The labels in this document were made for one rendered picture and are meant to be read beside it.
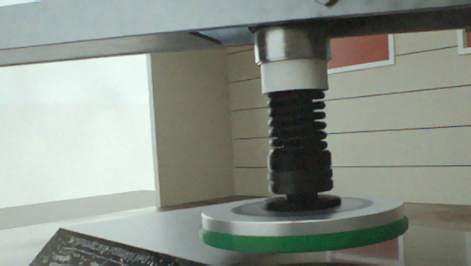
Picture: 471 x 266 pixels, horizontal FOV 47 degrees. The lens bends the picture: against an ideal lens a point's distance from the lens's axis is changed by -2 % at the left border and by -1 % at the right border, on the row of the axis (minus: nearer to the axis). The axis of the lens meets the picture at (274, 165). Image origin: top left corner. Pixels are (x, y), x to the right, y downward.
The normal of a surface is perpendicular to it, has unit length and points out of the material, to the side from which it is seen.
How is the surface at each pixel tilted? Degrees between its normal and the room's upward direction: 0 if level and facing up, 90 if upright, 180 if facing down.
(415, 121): 90
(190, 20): 90
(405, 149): 90
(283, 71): 90
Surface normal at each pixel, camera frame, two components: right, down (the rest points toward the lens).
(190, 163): 0.73, 0.00
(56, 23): -0.29, 0.07
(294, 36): 0.00, 0.05
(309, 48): 0.38, 0.03
